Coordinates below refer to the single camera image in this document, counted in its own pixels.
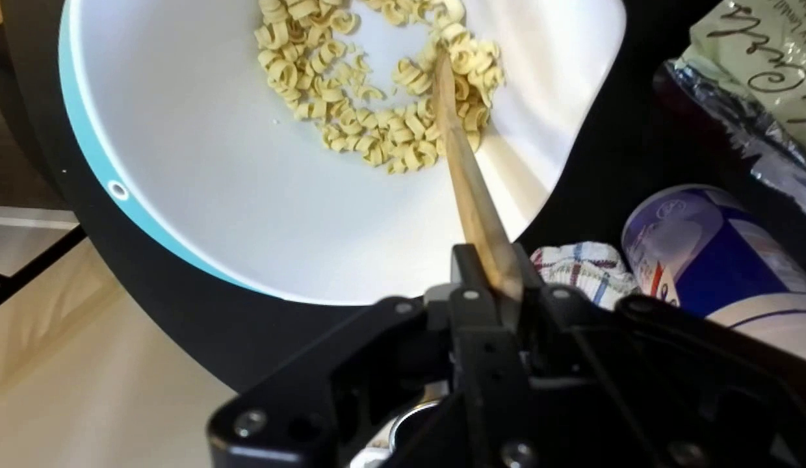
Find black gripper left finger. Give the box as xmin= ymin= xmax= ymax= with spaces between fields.
xmin=425 ymin=243 xmax=546 ymax=468

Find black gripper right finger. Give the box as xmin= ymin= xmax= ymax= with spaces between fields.
xmin=510 ymin=246 xmax=564 ymax=386

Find wooden spoon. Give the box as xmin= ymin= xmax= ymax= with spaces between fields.
xmin=430 ymin=48 xmax=527 ymax=305

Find white bowl with teal rim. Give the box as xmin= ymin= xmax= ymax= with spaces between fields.
xmin=57 ymin=0 xmax=630 ymax=311

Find round black table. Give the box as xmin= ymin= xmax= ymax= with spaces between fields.
xmin=0 ymin=0 xmax=806 ymax=402

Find beige cereal rings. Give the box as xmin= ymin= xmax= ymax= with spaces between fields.
xmin=253 ymin=0 xmax=508 ymax=178

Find open bag of yellow chips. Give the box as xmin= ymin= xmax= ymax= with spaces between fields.
xmin=653 ymin=0 xmax=806 ymax=201

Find black metal chair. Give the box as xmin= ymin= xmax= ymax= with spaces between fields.
xmin=0 ymin=221 xmax=91 ymax=317

